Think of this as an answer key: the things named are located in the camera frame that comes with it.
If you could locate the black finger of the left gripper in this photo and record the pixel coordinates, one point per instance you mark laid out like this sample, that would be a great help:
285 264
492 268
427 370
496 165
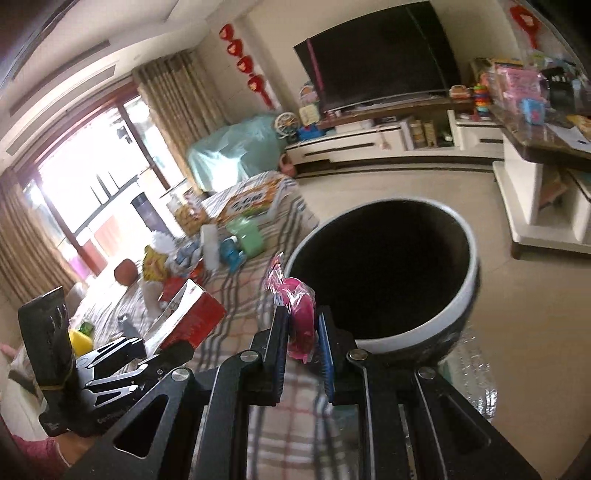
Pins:
113 355
148 372

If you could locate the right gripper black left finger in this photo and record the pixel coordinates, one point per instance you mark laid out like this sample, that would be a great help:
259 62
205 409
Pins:
194 425

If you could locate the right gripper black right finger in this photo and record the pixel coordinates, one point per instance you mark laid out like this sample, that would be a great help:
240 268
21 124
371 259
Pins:
413 423

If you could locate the red paper box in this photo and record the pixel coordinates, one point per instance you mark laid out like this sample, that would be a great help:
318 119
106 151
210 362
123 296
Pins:
190 316

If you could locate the yellow snack wrapper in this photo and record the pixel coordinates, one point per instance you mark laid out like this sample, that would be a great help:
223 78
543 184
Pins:
154 265

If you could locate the blue plastic bag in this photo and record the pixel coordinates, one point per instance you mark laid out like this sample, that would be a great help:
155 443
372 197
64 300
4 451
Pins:
231 255

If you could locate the pink plastic wrapper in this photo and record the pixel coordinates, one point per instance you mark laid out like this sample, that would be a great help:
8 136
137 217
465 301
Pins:
299 299

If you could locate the white paper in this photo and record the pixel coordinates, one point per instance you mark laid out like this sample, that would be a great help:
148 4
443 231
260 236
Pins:
163 243

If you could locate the round black white trash bin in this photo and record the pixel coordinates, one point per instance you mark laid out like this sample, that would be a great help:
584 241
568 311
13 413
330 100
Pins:
401 275

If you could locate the person's left hand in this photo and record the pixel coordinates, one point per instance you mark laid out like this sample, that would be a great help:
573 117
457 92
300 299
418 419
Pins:
72 447

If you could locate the purple thermos bottle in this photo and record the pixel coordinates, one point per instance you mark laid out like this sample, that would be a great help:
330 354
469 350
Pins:
148 214

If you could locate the plaid table cloth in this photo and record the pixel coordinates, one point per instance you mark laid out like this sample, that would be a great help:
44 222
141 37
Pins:
303 437

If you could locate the clear cookie jar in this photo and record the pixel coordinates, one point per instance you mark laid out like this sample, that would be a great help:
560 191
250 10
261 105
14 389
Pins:
188 212

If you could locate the green tissue pack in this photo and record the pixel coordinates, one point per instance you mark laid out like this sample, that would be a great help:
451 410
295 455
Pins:
249 238

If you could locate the orange picture book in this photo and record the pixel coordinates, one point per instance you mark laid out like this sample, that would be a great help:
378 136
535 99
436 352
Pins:
259 203

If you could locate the teal covered furniture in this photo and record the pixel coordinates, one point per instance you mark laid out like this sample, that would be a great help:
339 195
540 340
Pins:
235 153

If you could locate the marble side table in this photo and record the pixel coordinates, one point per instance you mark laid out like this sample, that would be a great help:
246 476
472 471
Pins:
544 181

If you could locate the beige window curtain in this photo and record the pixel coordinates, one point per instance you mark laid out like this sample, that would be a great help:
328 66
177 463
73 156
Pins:
182 101

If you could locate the white tv cabinet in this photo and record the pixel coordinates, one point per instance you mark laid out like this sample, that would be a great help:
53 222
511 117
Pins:
477 140

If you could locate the ferris wheel toy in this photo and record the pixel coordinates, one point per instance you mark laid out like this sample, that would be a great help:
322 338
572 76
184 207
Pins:
286 125

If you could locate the red hanging lantern decoration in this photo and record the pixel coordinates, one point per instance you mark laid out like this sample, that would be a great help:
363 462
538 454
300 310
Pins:
245 64

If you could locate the pink toy box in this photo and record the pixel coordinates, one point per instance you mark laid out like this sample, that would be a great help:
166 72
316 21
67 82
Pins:
513 85

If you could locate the black flat television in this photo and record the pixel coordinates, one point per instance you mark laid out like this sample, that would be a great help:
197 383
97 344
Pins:
382 56

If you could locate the rainbow stacking ring toy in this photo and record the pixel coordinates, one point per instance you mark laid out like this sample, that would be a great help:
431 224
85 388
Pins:
482 99

